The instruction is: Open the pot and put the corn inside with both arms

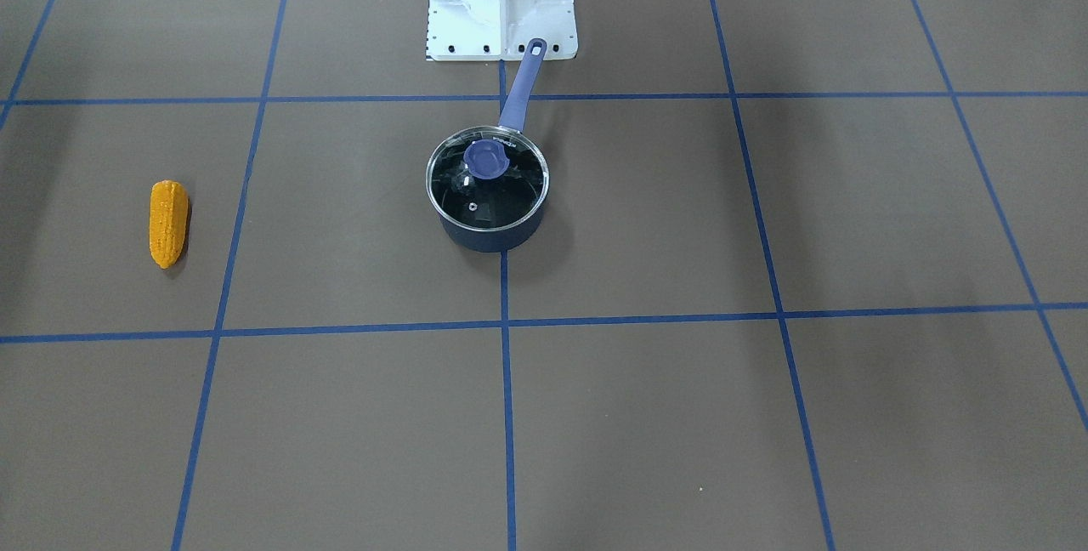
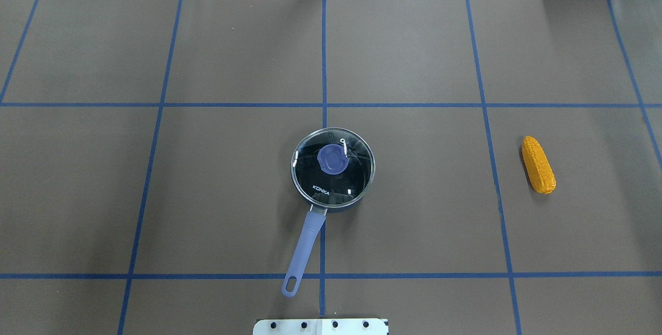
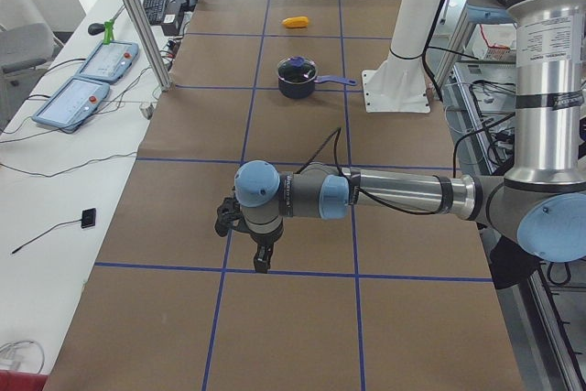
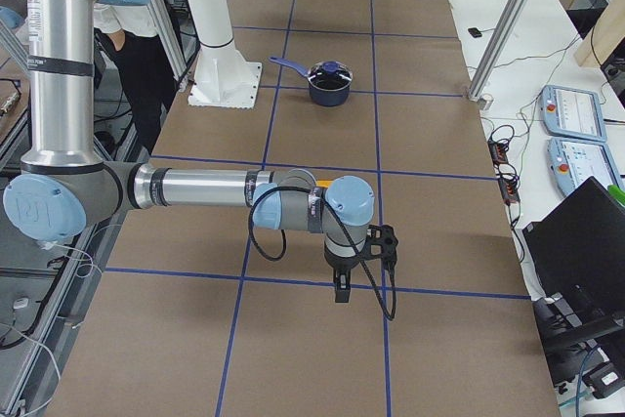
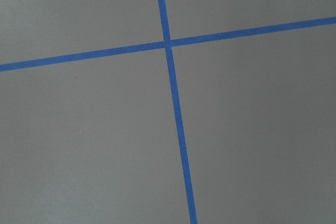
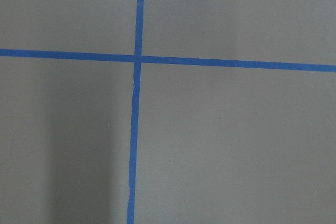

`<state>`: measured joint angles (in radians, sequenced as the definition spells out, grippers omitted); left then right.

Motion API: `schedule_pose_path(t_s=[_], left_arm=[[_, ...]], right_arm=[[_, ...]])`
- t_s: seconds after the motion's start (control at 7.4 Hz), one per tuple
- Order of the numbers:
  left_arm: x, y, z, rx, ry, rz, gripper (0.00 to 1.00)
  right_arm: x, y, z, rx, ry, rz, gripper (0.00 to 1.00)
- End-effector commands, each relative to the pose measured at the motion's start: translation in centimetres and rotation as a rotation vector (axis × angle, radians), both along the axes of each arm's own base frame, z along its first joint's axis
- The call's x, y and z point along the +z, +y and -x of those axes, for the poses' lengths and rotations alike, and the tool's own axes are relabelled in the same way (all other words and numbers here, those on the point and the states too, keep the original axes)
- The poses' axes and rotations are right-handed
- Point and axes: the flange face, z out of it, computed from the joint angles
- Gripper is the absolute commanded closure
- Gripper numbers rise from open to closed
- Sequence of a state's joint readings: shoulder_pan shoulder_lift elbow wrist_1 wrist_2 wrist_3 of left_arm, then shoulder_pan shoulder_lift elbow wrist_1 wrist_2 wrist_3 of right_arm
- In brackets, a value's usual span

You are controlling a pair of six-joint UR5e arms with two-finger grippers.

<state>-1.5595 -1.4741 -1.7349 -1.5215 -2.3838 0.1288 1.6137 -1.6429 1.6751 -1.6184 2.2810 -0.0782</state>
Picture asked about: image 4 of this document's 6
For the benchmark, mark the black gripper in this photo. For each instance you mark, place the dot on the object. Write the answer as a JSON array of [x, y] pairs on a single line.
[[341, 268]]

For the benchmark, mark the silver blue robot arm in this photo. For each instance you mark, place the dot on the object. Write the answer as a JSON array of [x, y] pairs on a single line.
[[64, 186]]

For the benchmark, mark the dark blue saucepan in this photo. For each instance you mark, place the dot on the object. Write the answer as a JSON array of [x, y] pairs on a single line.
[[328, 93]]

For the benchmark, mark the brown paper table cover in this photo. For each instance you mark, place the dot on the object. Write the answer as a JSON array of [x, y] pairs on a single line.
[[188, 319]]

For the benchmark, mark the black laptop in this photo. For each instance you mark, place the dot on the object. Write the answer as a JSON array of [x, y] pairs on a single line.
[[581, 244]]

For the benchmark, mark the lower teach pendant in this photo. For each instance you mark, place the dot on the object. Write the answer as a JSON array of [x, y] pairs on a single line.
[[573, 161]]

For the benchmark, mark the teach pendant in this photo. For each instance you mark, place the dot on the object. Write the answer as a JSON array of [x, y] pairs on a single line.
[[573, 161], [574, 113]]

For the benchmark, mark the upper teach pendant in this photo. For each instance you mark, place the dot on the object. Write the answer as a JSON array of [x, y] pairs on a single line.
[[574, 113]]

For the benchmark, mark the small black device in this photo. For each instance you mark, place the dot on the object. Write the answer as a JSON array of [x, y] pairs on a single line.
[[474, 32]]

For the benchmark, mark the person in white shirt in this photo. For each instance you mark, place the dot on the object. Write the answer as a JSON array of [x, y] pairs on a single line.
[[130, 39]]

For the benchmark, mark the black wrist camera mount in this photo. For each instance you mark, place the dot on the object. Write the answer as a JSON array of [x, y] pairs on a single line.
[[381, 243]]

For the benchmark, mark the black orange cable adapter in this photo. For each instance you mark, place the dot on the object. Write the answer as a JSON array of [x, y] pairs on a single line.
[[507, 175]]

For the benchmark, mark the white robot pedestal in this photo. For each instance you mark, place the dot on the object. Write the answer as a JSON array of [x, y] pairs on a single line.
[[222, 76]]

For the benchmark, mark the aluminium frame post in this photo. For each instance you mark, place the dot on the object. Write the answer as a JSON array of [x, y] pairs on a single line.
[[492, 52]]

